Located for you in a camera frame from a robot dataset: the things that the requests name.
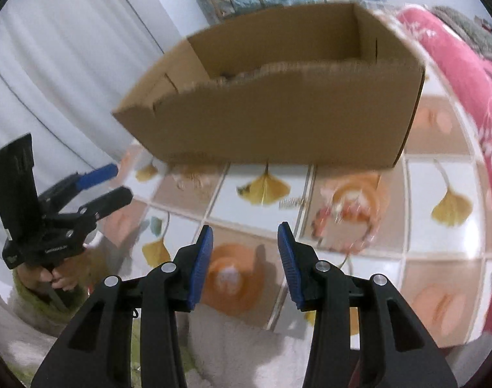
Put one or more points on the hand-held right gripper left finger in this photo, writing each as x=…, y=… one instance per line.
x=201, y=266

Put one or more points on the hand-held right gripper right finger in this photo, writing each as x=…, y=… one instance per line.
x=288, y=266

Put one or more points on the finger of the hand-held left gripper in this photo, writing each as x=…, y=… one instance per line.
x=116, y=199
x=98, y=173

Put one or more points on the brown cardboard box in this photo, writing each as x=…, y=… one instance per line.
x=270, y=121

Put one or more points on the person's left forearm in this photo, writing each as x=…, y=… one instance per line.
x=31, y=303

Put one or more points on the person's left hand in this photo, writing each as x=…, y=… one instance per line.
x=70, y=275

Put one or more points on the ginkgo leaf print tablecloth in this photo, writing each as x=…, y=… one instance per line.
x=254, y=210

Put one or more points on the white green fluffy robe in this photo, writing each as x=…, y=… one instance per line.
x=237, y=351

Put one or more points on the white curtain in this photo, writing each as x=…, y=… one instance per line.
x=68, y=68

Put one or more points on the pink floral blanket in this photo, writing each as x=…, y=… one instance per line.
x=464, y=89

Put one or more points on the grey green cushion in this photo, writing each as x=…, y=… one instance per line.
x=464, y=28

